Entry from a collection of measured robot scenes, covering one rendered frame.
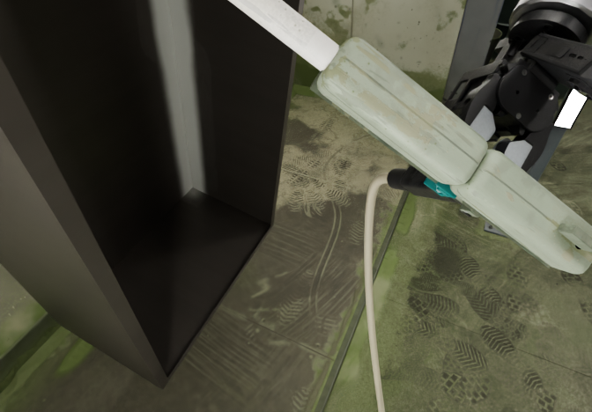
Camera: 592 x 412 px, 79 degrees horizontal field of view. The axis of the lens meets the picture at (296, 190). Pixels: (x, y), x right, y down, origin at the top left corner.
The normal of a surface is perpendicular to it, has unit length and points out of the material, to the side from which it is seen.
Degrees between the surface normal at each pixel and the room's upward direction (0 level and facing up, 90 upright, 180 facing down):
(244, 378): 0
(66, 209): 102
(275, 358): 0
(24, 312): 57
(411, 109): 52
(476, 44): 90
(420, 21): 90
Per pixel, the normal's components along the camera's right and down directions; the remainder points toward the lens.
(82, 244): 0.89, 0.40
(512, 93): 0.22, 0.10
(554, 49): -0.81, -0.54
